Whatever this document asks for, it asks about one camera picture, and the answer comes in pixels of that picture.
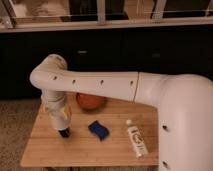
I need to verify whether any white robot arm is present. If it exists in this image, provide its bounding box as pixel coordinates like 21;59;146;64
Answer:
30;54;213;171

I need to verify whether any orange ceramic cup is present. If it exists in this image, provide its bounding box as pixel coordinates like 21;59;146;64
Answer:
76;93;107;111

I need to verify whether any black eraser block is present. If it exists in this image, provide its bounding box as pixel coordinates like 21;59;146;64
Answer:
59;128;70;138

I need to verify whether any blue sponge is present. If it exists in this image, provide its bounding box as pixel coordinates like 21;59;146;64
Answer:
88;121;109;141

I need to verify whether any wooden table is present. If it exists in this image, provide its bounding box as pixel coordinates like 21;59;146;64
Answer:
21;93;158;167

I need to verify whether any white tube with label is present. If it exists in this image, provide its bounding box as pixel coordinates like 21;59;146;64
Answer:
126;119;148;157

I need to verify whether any dark cabinet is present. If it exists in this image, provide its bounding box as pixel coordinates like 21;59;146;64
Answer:
0;25;213;99

